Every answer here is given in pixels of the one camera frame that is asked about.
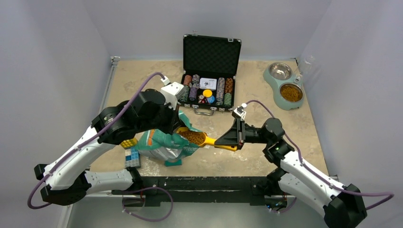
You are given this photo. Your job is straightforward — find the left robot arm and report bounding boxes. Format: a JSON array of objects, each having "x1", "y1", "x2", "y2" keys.
[{"x1": 34, "y1": 85, "x2": 182, "y2": 206}]

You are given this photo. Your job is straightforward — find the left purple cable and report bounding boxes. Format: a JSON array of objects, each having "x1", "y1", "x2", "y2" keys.
[{"x1": 27, "y1": 72, "x2": 167, "y2": 209}]

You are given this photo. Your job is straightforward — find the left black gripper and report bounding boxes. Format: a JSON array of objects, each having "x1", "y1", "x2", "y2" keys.
[{"x1": 136, "y1": 97, "x2": 182, "y2": 134}]

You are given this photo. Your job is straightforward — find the aluminium frame rail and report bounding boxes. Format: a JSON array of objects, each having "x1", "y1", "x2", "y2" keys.
[{"x1": 68, "y1": 59, "x2": 329, "y2": 228}]

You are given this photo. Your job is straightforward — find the teal curved block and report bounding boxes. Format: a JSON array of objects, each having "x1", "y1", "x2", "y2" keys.
[{"x1": 164, "y1": 159, "x2": 182, "y2": 167}]

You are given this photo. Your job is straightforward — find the green pet food bag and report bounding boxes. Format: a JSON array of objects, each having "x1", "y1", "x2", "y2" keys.
[{"x1": 135, "y1": 129, "x2": 199, "y2": 162}]

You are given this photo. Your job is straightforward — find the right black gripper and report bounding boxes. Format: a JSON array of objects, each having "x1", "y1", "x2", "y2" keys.
[{"x1": 215, "y1": 118, "x2": 271, "y2": 150}]

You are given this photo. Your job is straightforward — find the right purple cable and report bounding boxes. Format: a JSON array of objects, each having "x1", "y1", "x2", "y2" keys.
[{"x1": 244, "y1": 100, "x2": 395, "y2": 211}]

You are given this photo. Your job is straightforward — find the clear glass jar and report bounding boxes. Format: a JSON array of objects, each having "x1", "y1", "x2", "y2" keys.
[{"x1": 294, "y1": 55, "x2": 316, "y2": 85}]

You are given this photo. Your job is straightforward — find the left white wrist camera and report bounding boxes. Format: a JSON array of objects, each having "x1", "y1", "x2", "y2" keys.
[{"x1": 160, "y1": 77, "x2": 185, "y2": 110}]

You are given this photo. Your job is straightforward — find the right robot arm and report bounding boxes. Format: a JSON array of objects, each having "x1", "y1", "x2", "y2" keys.
[{"x1": 214, "y1": 118, "x2": 367, "y2": 228}]

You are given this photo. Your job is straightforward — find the yellow plastic scoop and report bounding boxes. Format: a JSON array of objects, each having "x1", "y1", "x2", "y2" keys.
[{"x1": 176, "y1": 127, "x2": 237, "y2": 152}]

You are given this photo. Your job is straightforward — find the purple cable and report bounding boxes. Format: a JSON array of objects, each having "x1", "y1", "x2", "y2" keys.
[
  {"x1": 27, "y1": 72, "x2": 167, "y2": 209},
  {"x1": 244, "y1": 100, "x2": 395, "y2": 211}
]

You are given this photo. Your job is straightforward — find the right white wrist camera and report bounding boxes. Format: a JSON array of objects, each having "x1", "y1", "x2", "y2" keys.
[{"x1": 232, "y1": 103, "x2": 247, "y2": 121}]

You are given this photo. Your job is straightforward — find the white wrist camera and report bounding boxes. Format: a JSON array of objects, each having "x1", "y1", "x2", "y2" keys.
[
  {"x1": 160, "y1": 77, "x2": 185, "y2": 110},
  {"x1": 232, "y1": 103, "x2": 247, "y2": 121}
]

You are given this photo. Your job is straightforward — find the toy brick block stack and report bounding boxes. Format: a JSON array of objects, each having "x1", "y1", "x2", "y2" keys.
[{"x1": 120, "y1": 138, "x2": 141, "y2": 168}]

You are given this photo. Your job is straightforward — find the black poker chip case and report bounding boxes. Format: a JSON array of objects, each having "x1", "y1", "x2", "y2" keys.
[{"x1": 180, "y1": 34, "x2": 242, "y2": 112}]

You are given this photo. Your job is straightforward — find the double steel pet bowl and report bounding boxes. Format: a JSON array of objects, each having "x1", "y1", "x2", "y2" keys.
[{"x1": 263, "y1": 62, "x2": 305, "y2": 111}]

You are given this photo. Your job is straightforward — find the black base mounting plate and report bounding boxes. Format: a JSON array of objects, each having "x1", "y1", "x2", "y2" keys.
[{"x1": 112, "y1": 176, "x2": 292, "y2": 207}]

